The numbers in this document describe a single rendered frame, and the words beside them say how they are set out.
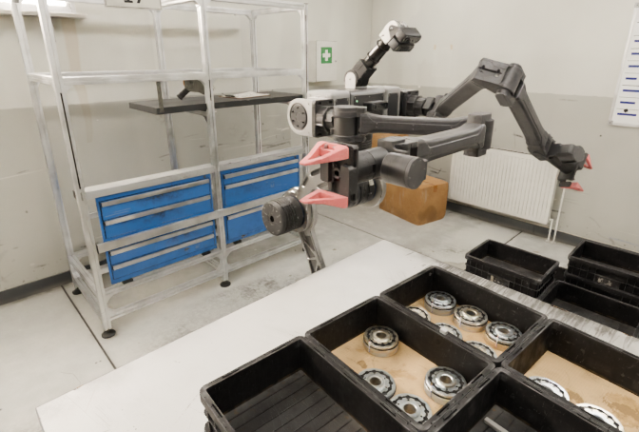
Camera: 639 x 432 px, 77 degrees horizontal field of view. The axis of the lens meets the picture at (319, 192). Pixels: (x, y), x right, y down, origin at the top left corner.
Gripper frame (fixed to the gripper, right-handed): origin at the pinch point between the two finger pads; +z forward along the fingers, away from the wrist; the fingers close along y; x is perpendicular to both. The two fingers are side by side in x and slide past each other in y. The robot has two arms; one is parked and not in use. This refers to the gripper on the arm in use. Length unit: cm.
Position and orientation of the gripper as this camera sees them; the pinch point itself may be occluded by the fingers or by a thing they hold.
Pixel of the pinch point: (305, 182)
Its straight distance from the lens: 65.0
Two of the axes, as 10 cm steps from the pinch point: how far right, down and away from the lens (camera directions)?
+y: 0.0, 9.5, 3.1
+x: -7.0, -2.2, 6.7
